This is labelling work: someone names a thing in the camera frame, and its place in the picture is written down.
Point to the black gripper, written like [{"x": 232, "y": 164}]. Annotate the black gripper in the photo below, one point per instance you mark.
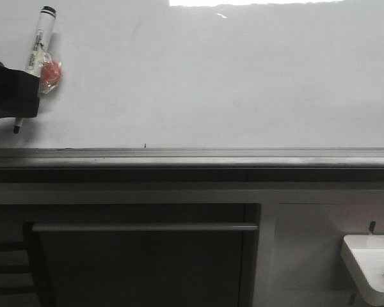
[{"x": 18, "y": 94}]

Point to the red magnet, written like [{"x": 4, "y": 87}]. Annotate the red magnet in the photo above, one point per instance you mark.
[{"x": 51, "y": 73}]

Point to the white whiteboard marker pen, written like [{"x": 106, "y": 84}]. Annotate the white whiteboard marker pen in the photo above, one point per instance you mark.
[{"x": 41, "y": 41}]

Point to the white whiteboard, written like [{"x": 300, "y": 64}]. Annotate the white whiteboard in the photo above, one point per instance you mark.
[{"x": 144, "y": 74}]

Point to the dark slatted chair back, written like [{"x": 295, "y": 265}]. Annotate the dark slatted chair back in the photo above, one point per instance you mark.
[{"x": 16, "y": 277}]

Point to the grey aluminium marker tray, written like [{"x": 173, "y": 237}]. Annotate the grey aluminium marker tray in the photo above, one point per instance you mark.
[{"x": 191, "y": 165}]

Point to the dark grey panel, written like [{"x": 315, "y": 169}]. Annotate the dark grey panel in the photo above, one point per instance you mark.
[{"x": 187, "y": 264}]

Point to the white plastic tray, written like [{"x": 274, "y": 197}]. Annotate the white plastic tray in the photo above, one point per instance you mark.
[{"x": 363, "y": 256}]

